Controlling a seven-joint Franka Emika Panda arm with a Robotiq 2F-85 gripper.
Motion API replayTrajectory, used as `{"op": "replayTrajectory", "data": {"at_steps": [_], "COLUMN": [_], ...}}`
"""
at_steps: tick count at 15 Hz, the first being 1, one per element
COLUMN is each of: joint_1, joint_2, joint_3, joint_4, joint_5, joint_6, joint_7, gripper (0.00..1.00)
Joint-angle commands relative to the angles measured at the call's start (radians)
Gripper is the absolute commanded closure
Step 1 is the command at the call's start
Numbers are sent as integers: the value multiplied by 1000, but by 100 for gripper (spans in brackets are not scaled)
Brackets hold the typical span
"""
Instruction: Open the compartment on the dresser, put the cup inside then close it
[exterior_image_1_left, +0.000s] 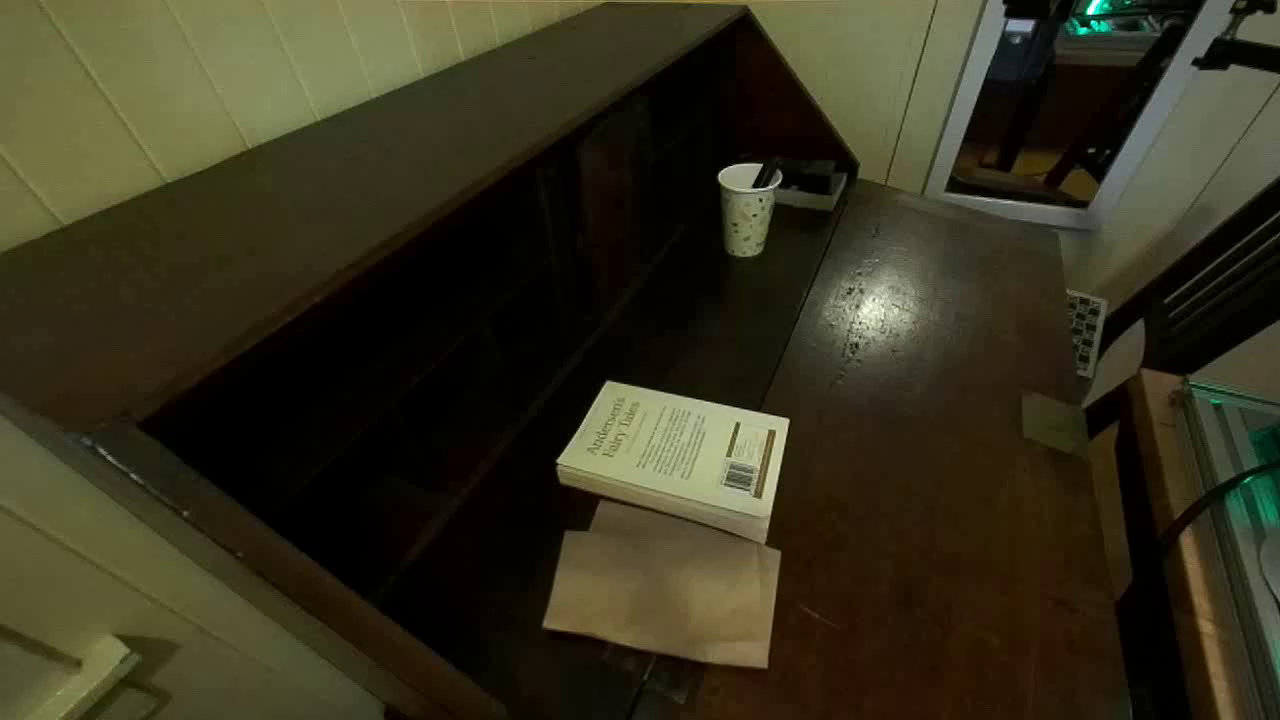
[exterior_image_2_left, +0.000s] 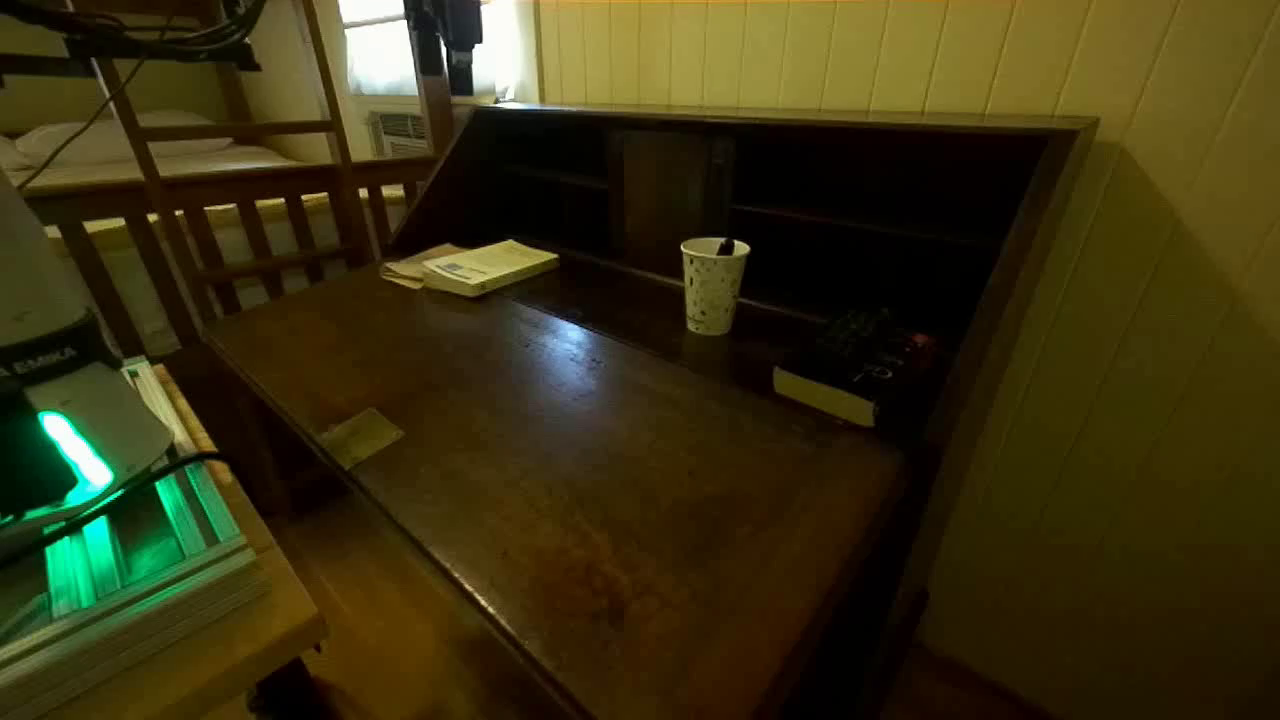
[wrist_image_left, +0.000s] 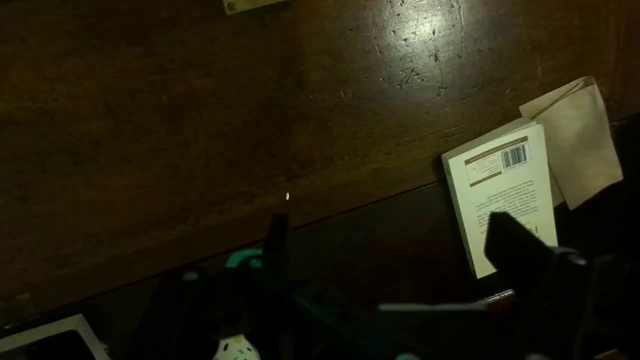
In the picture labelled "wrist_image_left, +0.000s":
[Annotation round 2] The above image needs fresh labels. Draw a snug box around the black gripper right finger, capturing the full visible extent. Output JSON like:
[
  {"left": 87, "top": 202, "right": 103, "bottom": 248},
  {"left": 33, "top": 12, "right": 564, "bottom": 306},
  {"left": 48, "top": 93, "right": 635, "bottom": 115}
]
[{"left": 484, "top": 211, "right": 590, "bottom": 304}]

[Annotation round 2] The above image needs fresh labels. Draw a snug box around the dark wooden secretary desk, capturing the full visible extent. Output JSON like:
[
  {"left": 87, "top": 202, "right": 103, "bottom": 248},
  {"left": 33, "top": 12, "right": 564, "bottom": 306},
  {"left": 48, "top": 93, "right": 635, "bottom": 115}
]
[{"left": 0, "top": 0, "right": 640, "bottom": 360}]

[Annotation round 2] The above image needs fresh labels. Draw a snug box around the white paperback book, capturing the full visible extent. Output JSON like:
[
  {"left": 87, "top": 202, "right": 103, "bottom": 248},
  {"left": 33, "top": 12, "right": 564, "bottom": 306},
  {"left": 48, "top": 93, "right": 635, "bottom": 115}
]
[{"left": 441, "top": 119, "right": 561, "bottom": 280}]

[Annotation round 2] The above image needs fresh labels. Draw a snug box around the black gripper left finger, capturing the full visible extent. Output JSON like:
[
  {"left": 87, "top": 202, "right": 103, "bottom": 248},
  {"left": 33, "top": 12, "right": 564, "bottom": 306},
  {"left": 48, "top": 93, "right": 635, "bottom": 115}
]
[{"left": 262, "top": 213, "right": 296, "bottom": 296}]

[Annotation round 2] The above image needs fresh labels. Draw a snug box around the brown paper envelope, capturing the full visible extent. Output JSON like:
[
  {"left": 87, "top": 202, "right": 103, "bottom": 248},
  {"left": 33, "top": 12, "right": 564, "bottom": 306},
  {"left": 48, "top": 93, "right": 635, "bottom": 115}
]
[{"left": 518, "top": 75, "right": 627, "bottom": 213}]

